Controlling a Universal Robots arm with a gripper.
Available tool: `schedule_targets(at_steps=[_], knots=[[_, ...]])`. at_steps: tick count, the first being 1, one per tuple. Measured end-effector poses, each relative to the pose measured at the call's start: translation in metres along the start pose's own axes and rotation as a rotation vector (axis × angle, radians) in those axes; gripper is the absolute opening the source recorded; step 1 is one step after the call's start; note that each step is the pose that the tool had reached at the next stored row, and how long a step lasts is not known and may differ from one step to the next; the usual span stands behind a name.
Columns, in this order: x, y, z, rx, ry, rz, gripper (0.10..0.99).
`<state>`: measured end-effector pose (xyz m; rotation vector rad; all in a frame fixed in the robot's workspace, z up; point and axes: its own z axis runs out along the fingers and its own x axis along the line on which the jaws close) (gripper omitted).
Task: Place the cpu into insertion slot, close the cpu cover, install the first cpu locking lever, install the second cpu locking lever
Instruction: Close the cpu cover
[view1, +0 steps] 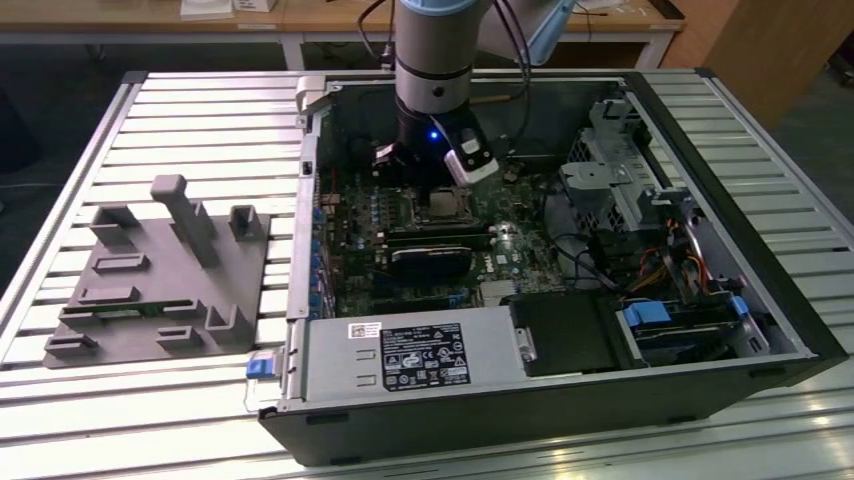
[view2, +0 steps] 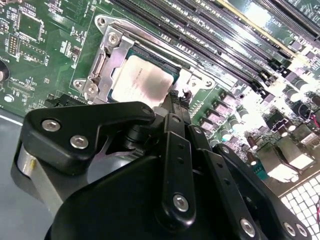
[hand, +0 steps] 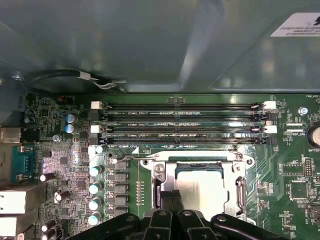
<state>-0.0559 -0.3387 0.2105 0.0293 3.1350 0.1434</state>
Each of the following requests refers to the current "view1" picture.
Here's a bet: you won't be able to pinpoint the silver CPU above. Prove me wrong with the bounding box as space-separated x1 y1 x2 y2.
428 191 463 217

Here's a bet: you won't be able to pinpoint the CPU socket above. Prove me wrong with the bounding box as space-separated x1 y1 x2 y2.
410 187 475 225

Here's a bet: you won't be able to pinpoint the black RAM slot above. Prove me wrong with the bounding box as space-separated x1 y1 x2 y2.
384 227 499 236
384 222 492 230
384 233 495 242

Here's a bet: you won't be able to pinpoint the graphics card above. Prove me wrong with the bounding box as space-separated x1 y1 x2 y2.
388 243 473 277

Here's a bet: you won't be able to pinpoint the green motherboard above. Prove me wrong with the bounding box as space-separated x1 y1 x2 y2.
310 164 579 321

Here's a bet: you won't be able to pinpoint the grey metal drive cage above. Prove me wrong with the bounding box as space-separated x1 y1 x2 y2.
556 97 712 234

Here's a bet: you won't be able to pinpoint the silver chipset heatsink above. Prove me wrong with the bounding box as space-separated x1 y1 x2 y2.
480 280 520 307

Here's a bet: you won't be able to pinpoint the wooden desk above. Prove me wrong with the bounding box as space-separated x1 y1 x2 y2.
0 0 685 71

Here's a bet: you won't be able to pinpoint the white papers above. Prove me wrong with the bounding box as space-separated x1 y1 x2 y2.
571 0 668 17

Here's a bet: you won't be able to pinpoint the black plastic shroud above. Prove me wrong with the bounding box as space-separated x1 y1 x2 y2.
507 291 645 379

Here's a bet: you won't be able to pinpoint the grey power supply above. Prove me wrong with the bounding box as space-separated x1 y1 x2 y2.
278 304 539 404

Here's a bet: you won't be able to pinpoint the hard disk in blue carrier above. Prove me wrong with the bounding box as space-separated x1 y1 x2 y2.
616 297 745 369

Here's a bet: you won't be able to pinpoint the grey parts rack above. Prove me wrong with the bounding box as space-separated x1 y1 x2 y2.
40 173 276 370

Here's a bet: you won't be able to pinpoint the blue case latch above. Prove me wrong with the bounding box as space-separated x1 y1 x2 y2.
244 351 278 382

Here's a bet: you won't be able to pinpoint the wooden cabinet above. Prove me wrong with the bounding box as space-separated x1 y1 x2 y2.
679 0 854 130

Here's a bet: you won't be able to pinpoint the black PC case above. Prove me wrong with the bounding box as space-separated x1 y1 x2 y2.
256 68 852 469

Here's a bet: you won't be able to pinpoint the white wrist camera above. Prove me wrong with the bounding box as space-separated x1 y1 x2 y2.
441 127 501 187

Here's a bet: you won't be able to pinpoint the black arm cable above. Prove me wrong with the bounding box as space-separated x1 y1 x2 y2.
354 0 401 71
491 0 539 151

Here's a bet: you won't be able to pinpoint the grey case corner handle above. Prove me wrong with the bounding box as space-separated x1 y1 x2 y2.
292 74 329 112

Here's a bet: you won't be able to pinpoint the black cable bundle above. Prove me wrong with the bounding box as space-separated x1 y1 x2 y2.
549 229 635 294

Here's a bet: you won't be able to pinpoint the coloured wire bundle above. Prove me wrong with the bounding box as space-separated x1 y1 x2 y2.
636 249 712 296

